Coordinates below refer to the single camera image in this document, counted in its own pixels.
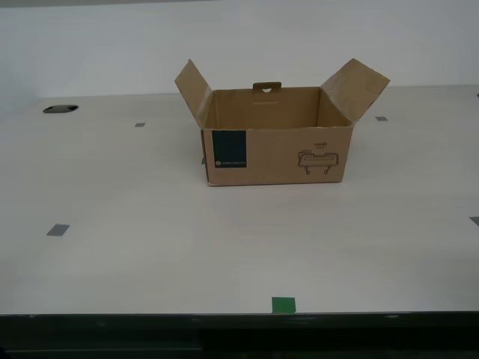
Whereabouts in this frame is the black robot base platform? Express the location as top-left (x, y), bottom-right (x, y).
top-left (0, 313), bottom-right (479, 359)

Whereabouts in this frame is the cardboard box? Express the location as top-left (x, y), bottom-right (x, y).
top-left (174, 58), bottom-right (391, 187)

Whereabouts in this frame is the large green tape square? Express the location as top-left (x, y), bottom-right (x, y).
top-left (271, 297), bottom-right (296, 314)

